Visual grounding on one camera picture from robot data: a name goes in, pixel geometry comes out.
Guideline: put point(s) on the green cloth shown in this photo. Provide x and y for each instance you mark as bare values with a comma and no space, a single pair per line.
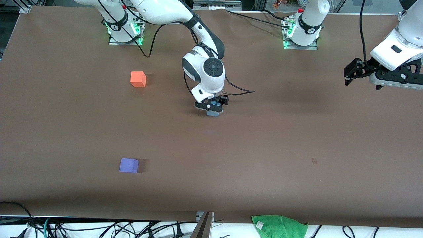
279,228

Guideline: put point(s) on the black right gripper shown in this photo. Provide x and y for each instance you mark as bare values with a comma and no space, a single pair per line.
222,99

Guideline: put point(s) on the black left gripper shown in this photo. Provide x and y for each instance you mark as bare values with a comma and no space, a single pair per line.
364,70

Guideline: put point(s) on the dark slanted stand post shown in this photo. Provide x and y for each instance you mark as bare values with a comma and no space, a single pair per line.
202,229

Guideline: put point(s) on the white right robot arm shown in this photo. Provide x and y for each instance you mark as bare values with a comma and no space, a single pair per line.
208,86

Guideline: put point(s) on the light blue foam block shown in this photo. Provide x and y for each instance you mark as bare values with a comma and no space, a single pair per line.
213,113

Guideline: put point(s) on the orange foam block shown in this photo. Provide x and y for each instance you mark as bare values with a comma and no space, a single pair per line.
137,79

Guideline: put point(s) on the purple foam block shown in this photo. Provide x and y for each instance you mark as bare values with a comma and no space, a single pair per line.
128,166

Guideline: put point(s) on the grey metal box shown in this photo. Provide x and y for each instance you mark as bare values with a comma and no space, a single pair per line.
216,4

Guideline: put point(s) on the aluminium frame corner post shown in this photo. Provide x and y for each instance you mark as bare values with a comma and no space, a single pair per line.
403,17
25,6

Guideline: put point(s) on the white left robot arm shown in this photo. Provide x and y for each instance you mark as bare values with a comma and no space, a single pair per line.
310,19

